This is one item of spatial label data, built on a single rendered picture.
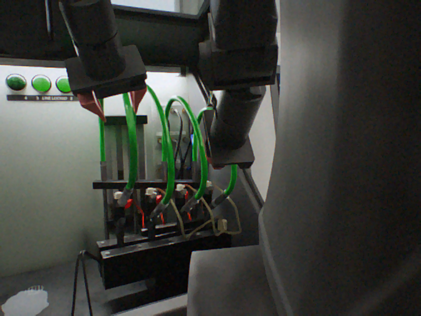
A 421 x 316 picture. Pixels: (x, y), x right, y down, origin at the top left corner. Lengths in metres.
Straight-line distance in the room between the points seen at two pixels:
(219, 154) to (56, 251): 0.79
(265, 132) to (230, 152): 0.53
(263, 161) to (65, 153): 0.59
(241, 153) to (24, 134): 0.73
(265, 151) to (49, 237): 0.71
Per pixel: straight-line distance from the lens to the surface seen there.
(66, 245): 1.16
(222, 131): 0.46
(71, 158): 1.09
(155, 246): 0.85
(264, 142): 1.01
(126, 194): 0.71
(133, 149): 0.63
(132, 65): 0.49
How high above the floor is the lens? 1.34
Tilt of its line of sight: 10 degrees down
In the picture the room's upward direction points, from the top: straight up
